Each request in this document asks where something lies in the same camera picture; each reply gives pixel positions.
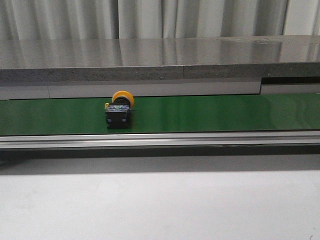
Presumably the grey panel under counter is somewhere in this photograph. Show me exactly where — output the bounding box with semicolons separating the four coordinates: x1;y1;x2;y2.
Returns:
0;77;320;100

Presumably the grey stone counter slab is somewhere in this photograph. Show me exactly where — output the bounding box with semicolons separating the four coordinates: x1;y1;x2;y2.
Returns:
0;35;320;84

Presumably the green conveyor belt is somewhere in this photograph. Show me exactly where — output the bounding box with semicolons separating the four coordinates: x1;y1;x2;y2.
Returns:
0;93;320;136

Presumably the white pleated curtain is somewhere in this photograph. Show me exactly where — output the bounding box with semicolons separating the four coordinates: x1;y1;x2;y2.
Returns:
0;0;320;40

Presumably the yellow push button switch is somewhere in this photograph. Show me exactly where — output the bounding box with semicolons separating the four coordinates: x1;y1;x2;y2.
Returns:
104;90;135;129

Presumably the aluminium conveyor frame rail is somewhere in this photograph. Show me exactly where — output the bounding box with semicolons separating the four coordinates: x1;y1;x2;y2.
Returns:
0;130;320;150

